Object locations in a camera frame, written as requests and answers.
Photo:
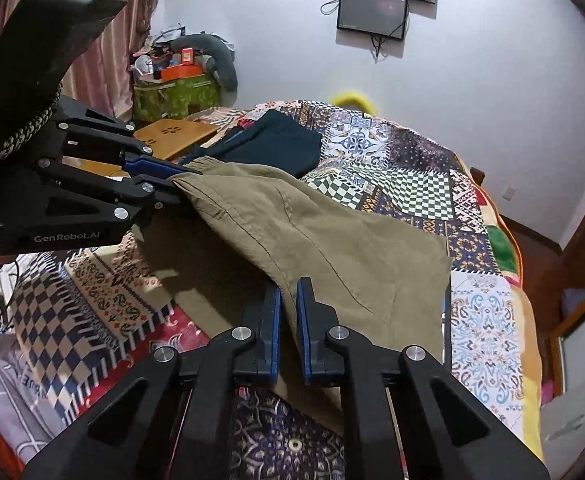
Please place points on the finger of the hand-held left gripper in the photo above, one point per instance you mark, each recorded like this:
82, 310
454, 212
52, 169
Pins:
145, 164
160, 195

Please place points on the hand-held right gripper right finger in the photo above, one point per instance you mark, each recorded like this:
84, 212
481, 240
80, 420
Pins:
303, 332

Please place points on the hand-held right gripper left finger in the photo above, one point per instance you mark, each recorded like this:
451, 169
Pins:
274, 332

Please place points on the khaki pants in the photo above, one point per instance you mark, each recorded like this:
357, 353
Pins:
332, 240

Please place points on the small wooden stool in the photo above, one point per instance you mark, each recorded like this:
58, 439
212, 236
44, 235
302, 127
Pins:
175, 135

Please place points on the green patterned box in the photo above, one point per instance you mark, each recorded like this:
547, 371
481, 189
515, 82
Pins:
182, 95

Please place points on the orange flat box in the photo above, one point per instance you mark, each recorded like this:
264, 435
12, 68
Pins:
182, 72

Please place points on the small red box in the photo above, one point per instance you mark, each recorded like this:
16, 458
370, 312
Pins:
188, 56

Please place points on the grey tube pillow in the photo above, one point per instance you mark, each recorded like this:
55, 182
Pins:
225, 65

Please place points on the dark navy garment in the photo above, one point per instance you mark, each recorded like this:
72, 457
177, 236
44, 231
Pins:
277, 140

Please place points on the patchwork printed blanket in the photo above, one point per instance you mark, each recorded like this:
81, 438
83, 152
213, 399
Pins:
407, 195

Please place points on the yellow fluffy object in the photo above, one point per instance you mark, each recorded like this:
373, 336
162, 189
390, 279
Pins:
355, 97

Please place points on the grey printed cloth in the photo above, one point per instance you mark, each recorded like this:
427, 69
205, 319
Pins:
7, 400

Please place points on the white wall outlet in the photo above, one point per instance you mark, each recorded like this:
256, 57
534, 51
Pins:
508, 192

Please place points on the small black wall monitor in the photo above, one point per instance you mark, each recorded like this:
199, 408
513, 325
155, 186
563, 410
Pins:
371, 12

